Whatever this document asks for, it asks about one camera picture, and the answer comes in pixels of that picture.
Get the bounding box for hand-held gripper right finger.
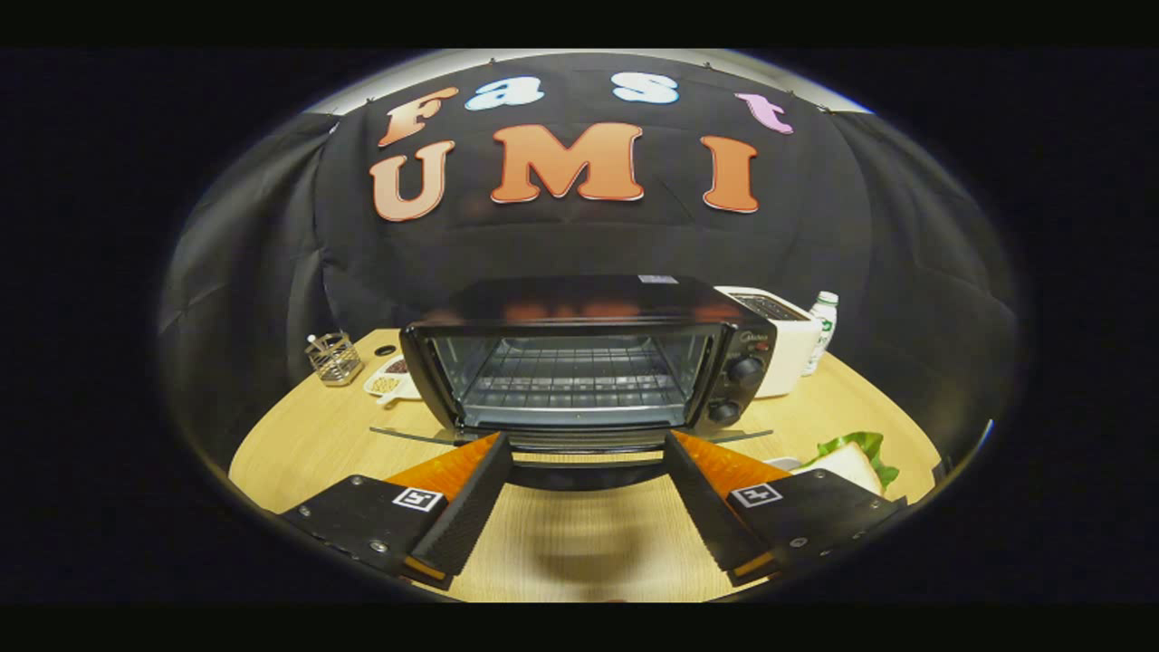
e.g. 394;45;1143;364
664;430;908;588

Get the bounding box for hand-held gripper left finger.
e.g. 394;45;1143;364
276;432;515;591

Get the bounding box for lettuce sandwich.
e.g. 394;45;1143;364
797;431;900;497

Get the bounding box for black toaster oven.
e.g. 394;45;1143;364
369;274;780;492

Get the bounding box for white pop-up toaster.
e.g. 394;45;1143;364
714;286;823;399

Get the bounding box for white divided snack dish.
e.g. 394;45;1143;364
364;353;422;406

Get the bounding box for white bottle with green label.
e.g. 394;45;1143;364
801;291;839;377

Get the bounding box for wire mesh holder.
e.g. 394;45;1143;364
305;331;365;388

